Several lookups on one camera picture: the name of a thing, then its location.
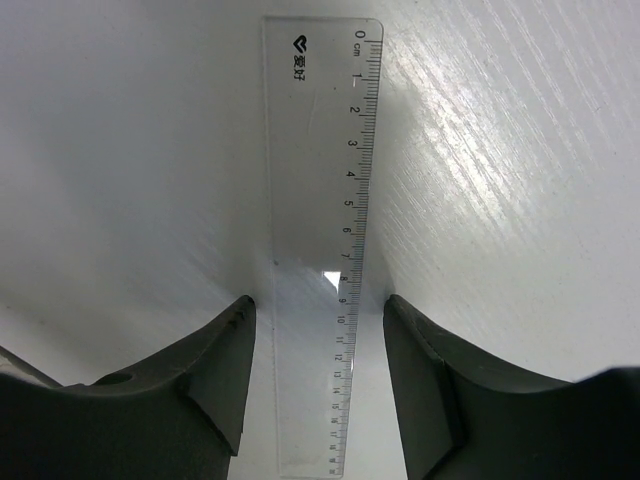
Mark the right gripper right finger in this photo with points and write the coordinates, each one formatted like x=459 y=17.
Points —
x=464 y=413

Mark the clear plastic ruler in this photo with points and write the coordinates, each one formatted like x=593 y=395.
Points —
x=321 y=89

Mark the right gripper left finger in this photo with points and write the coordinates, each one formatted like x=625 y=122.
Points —
x=177 y=414

